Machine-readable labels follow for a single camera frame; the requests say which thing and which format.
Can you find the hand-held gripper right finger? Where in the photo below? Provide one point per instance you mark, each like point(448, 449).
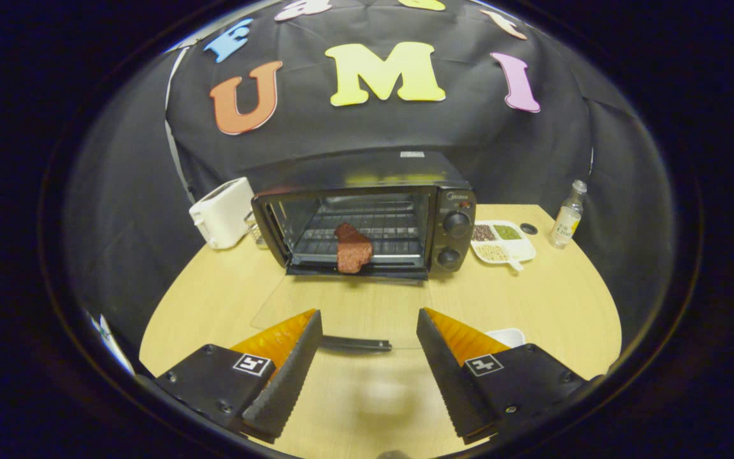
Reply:
point(446, 376)

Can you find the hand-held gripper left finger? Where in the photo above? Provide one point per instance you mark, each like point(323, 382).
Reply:
point(290, 376)

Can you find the black toaster oven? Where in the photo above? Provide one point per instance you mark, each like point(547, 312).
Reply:
point(464, 243)

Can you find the brown meat slice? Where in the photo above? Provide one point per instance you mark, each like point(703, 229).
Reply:
point(351, 252)

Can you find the white bread toaster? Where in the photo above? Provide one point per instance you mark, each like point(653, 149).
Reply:
point(223, 213)

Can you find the white rectangular dish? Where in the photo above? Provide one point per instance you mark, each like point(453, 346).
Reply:
point(507, 336)

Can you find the white divided plate with grains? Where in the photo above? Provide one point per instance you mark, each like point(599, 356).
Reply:
point(521, 252)

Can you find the small black round cap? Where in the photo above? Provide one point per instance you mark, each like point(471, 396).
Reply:
point(529, 228)

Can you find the small clear glass bottle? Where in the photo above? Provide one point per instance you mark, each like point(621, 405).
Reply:
point(566, 223)

